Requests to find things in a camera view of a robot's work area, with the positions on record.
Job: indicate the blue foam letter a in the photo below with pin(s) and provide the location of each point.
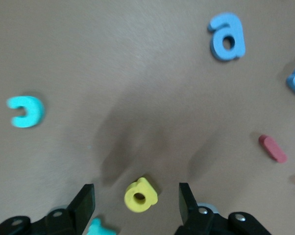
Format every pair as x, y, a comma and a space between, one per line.
218, 36

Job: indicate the yellow foam letter d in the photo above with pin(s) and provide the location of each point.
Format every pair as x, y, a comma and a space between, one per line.
150, 193

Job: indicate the teal foam letter r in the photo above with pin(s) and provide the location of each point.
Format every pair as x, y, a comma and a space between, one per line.
98, 228

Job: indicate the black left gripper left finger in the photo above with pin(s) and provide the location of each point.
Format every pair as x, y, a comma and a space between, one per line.
71, 218

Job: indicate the teal foam letter c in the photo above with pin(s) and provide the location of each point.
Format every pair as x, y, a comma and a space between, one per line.
36, 110

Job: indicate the red foam letter l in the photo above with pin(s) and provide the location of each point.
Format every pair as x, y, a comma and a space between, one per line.
272, 148

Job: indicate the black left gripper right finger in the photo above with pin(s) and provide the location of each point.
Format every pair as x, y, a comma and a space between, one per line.
199, 222

